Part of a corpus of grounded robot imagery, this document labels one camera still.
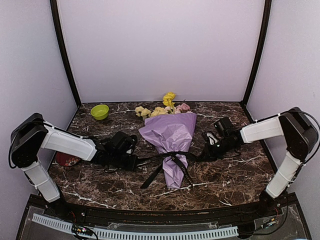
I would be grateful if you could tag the red floral dish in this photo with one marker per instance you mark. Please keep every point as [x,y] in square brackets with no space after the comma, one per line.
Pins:
[66,160]

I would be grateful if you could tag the pink wrapping paper sheet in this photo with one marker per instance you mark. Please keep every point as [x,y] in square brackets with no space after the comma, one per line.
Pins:
[171,133]

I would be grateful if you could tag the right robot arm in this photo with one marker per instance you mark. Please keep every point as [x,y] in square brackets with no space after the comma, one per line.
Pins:
[300,133]

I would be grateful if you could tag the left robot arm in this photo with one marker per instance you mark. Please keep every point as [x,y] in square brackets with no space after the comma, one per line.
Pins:
[35,135]

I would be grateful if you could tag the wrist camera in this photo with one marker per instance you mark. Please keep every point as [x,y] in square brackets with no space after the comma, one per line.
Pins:
[123,143]
[225,127]

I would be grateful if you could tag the black printed ribbon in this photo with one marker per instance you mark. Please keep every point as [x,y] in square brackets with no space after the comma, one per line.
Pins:
[174,157]

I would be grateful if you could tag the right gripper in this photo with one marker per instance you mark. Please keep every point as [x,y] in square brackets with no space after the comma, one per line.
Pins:
[209,152]

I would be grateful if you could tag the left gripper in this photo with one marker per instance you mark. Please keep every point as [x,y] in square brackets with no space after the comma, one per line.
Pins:
[131,165]

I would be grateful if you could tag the green plastic bowl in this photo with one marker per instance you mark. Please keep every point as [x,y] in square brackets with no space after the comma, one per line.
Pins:
[100,112]

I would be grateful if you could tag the yellow rose stem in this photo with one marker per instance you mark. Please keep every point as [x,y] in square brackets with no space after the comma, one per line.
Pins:
[168,102]

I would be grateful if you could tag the black front rail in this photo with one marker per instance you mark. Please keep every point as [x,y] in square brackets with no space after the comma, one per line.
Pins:
[97,216]

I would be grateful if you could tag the white slotted cable duct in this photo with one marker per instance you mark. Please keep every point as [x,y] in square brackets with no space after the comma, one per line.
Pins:
[118,231]

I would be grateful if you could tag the black frame post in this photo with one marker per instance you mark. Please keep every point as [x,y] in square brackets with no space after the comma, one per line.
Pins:
[258,53]
[63,51]

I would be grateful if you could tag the yellow daisy bunch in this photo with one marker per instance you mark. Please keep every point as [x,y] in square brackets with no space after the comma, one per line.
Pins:
[146,113]

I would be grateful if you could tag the left black frame post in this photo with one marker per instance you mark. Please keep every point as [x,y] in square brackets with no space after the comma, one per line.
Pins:
[63,51]

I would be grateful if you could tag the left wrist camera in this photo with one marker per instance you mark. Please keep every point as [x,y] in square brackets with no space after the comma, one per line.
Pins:
[123,143]

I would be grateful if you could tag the right black frame post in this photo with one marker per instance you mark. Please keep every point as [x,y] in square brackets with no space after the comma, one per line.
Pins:
[258,53]

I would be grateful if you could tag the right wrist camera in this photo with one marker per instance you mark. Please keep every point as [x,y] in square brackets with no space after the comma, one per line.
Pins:
[225,127]

